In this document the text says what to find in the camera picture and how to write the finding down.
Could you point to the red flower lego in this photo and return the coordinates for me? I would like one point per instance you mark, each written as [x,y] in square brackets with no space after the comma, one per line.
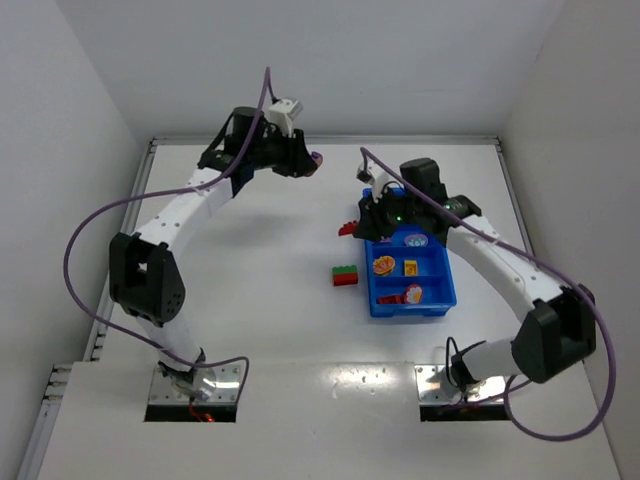
[413,294]

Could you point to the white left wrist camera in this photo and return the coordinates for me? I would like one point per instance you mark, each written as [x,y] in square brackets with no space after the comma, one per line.
[283,112]

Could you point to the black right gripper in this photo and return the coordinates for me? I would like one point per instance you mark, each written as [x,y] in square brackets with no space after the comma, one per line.
[375,220]

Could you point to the metal base plate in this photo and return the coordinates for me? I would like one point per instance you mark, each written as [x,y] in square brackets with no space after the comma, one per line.
[213,386]
[434,390]

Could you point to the green top lego brick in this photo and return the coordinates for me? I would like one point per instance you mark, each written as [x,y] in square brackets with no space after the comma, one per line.
[344,270]

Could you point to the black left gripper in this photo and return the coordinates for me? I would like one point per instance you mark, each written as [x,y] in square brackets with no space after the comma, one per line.
[292,154]

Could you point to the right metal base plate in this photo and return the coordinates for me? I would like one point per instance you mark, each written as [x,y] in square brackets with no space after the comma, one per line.
[434,390]

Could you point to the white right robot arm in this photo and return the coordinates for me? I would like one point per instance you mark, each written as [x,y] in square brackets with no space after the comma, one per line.
[557,325]

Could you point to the yellow lego piece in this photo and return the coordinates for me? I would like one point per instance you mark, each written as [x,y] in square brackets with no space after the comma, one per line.
[410,267]

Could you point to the red curved lego brick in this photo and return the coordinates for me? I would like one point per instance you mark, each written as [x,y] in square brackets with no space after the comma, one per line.
[390,299]

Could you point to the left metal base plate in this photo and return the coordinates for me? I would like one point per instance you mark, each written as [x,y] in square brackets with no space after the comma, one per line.
[213,386]

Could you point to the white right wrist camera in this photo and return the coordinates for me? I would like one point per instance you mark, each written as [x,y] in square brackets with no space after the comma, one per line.
[376,178]

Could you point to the blue compartment bin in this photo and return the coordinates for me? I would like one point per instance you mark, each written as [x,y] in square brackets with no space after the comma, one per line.
[435,277]

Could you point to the purple flower lego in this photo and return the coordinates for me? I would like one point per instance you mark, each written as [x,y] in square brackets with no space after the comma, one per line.
[416,240]

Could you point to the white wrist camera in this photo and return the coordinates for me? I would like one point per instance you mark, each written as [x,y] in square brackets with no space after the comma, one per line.
[283,112]
[376,178]

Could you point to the red bottom lego brick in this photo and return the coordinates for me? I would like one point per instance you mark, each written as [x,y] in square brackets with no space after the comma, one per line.
[345,279]

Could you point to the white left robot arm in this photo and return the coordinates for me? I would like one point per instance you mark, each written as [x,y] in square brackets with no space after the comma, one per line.
[144,278]

